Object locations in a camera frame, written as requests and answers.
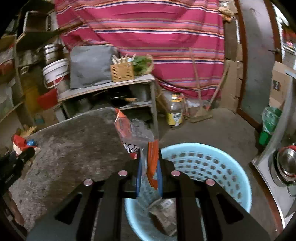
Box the red foil snack bag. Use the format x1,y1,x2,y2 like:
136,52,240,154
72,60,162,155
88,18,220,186
13,135,41,156

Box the grey printed wrapper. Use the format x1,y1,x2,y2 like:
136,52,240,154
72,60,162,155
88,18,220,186
148,198,177,237

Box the clear orange snack wrapper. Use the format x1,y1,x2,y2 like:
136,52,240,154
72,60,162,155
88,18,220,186
114,108,162,208

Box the blue crumpled plastic bag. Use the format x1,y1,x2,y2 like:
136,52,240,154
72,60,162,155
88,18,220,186
26,139,37,147

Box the yellow egg tray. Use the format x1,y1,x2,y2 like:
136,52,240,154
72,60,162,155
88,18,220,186
20,125,37,138

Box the light blue laundry basket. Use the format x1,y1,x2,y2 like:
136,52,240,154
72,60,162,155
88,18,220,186
125,143,252,240

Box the red plastic basket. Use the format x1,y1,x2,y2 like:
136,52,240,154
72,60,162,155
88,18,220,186
37,88,58,110

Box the cooking oil bottle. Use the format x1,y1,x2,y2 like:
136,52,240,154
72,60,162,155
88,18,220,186
166,93,184,128

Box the white plastic bucket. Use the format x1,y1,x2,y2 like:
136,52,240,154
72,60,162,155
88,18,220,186
42,58,70,89

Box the green plastic bag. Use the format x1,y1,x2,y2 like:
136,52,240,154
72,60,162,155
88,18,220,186
258,106,282,147

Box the steel pot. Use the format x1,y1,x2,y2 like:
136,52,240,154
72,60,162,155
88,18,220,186
42,44,62,66

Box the grey low shelf table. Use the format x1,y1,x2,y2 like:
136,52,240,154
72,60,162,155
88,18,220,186
58,74,159,138

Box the yellow utensil holder box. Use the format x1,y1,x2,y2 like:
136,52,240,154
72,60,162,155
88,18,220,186
110,54,135,82

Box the cardboard box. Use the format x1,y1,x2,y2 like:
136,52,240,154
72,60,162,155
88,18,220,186
269,61,290,108

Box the green leafy vegetables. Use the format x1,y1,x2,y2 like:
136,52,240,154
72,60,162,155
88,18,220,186
133,54,154,76

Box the pink striped curtain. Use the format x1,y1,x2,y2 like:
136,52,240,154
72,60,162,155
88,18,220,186
55,0,224,100

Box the wooden handled broom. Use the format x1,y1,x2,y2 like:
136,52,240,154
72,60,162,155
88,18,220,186
189,48,230,123

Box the wooden wall shelf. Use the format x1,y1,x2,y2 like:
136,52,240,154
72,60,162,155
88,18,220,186
1,1,55,126

